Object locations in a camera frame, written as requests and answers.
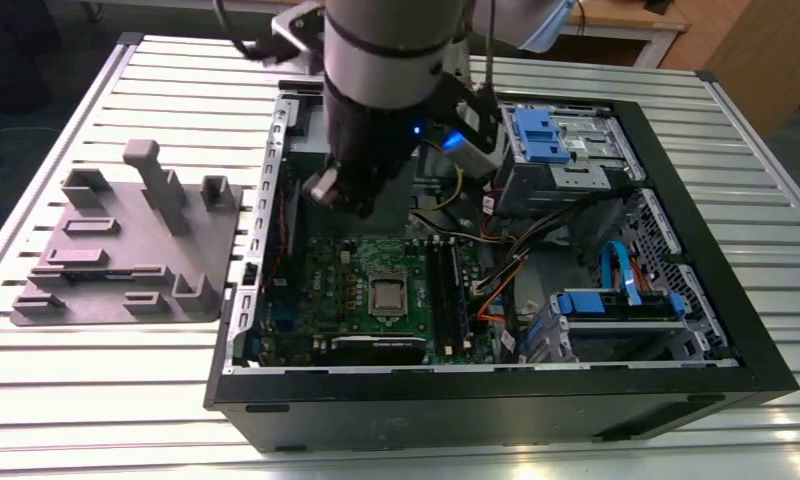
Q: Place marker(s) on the black graphics card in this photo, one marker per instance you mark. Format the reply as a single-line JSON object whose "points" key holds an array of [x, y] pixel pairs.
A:
{"points": [[373, 352]]}

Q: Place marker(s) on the silver drive cage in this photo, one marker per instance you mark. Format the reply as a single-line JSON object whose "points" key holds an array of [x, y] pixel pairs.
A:
{"points": [[626, 325], [573, 180]]}

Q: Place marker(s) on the dark office chair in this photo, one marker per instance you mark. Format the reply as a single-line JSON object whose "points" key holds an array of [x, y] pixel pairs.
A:
{"points": [[13, 60]]}

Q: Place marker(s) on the grey power supply unit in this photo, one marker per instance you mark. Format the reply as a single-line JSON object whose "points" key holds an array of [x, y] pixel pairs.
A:
{"points": [[400, 210]]}

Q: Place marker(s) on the blue RAM stick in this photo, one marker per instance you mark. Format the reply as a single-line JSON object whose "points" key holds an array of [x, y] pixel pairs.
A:
{"points": [[99, 276]]}

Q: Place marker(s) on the wooden desk white frame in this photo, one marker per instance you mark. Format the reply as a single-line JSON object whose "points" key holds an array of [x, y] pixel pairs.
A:
{"points": [[640, 15]]}

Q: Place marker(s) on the green motherboard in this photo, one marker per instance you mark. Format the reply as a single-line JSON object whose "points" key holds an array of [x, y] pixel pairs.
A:
{"points": [[400, 330]]}

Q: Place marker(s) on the blue board connector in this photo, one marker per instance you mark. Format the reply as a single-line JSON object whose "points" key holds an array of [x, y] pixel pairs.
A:
{"points": [[284, 320]]}

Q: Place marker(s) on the grey parts rack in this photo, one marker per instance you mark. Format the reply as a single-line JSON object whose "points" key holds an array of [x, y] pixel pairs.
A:
{"points": [[139, 250]]}

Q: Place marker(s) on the small grey camera box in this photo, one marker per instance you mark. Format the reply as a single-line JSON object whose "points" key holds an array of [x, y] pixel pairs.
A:
{"points": [[321, 189]]}

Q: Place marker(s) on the blue disk carrier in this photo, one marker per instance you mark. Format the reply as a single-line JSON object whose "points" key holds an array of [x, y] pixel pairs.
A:
{"points": [[582, 302], [540, 130]]}

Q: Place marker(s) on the silver square CPU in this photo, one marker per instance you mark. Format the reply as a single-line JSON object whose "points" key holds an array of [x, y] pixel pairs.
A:
{"points": [[389, 294]]}

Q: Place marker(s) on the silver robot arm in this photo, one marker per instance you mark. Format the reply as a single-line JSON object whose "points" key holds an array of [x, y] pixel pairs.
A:
{"points": [[386, 50]]}

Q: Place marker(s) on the black RAM slot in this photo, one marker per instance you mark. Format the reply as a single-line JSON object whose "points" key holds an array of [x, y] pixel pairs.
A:
{"points": [[440, 295], [458, 295]]}

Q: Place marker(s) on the black PC case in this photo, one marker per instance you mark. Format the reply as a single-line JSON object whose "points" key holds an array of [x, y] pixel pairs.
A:
{"points": [[440, 415]]}

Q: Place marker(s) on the white black-faced camera box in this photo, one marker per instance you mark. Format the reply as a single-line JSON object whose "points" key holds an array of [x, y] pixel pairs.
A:
{"points": [[473, 160]]}

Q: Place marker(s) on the wooden cabinet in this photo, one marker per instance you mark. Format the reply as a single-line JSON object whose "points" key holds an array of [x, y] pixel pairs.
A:
{"points": [[760, 50]]}

